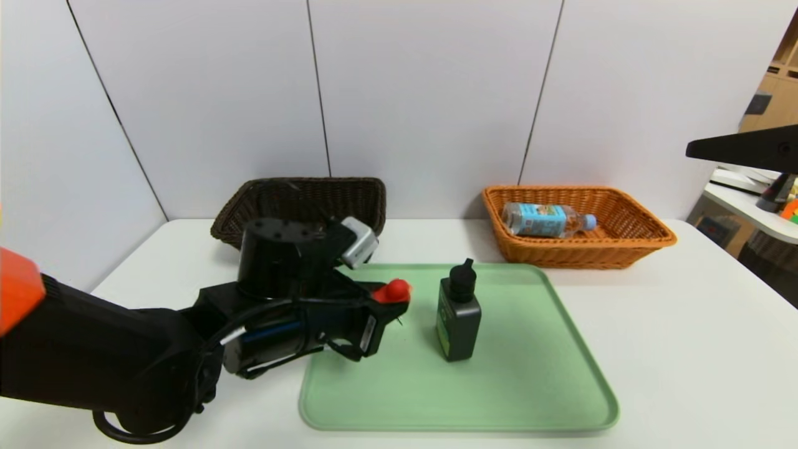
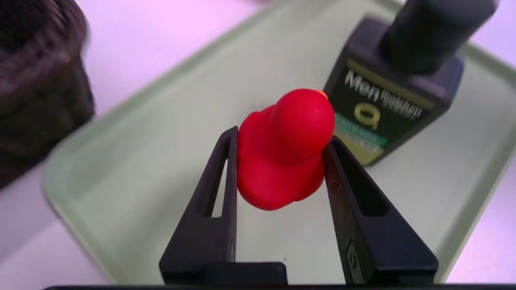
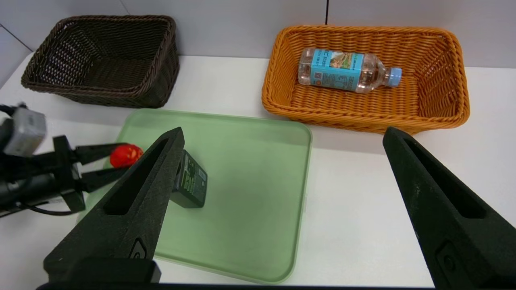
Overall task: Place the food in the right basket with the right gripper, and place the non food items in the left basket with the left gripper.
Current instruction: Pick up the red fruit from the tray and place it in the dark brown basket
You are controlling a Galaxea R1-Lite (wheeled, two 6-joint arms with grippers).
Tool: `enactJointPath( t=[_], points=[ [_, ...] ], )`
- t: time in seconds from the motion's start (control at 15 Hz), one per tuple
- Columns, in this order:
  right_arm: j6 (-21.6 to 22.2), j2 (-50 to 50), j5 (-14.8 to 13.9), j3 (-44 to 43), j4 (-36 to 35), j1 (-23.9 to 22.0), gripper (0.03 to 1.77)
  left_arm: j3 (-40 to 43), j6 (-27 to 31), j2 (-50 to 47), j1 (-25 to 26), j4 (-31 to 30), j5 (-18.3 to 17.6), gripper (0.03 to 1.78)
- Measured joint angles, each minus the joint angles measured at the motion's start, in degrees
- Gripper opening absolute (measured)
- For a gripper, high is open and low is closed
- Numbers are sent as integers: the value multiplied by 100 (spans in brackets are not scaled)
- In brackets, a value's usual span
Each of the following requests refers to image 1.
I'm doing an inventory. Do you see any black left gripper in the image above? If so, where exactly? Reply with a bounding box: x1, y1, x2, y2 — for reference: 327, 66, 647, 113
293, 279, 410, 362

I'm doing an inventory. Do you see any red rubber duck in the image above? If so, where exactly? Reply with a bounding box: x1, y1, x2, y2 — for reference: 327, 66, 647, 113
372, 279, 412, 304

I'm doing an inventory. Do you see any clear water bottle blue cap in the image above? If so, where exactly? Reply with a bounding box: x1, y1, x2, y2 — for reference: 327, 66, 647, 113
502, 202, 598, 239

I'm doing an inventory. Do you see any dark brown wicker basket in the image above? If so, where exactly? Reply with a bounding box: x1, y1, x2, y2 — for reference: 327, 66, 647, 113
211, 178, 387, 251

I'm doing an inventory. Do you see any orange wicker basket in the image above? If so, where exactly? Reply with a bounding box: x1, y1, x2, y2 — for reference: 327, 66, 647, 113
481, 185, 678, 270

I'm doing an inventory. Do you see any black bottle with green label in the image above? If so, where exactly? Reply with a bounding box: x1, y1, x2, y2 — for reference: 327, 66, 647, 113
436, 258, 484, 362

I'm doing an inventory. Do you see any light green plastic tray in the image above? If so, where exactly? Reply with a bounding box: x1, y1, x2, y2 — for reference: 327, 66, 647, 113
300, 263, 620, 432

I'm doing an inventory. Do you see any white side table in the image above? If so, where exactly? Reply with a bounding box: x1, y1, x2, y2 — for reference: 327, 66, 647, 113
701, 165, 798, 245

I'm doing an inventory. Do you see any white power strip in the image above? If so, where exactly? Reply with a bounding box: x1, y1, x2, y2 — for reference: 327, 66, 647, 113
711, 167, 780, 195

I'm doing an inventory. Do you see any dark brown bin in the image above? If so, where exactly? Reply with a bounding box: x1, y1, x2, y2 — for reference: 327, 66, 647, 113
739, 231, 798, 309

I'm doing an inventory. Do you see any black cone shaped item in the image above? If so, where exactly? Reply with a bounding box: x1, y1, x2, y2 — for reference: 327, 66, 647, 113
754, 173, 798, 214

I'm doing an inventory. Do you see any wooden shelf cabinet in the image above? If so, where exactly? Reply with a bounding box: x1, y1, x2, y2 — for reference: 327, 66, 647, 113
737, 12, 798, 135

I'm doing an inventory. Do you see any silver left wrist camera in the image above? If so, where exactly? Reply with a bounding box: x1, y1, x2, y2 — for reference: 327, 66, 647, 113
340, 216, 380, 270

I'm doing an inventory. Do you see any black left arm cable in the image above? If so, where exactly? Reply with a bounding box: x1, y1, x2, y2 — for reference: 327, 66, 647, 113
92, 298, 375, 445

